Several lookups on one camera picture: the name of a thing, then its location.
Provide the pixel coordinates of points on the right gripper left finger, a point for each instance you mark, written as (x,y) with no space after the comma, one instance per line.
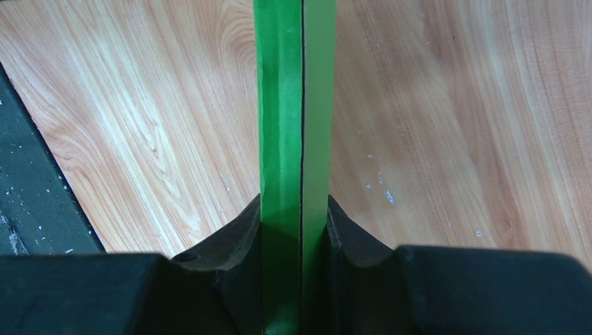
(212,288)

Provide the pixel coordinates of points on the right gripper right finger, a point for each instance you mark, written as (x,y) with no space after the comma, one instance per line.
(413,289)

